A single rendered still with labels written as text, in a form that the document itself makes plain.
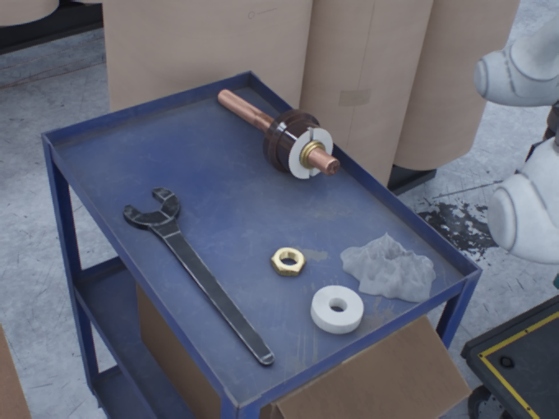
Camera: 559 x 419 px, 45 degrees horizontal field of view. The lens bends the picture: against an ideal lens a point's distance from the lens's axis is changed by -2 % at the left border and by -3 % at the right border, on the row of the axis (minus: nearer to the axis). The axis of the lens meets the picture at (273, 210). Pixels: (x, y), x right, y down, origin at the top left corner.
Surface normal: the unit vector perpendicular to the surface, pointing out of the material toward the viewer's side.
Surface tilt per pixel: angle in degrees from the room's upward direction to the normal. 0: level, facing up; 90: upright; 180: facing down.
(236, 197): 0
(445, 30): 90
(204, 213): 0
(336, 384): 26
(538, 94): 103
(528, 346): 0
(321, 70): 90
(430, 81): 90
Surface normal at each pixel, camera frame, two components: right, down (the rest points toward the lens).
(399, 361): 0.33, -0.40
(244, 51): 0.60, 0.58
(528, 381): 0.08, -0.73
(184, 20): -0.18, 0.65
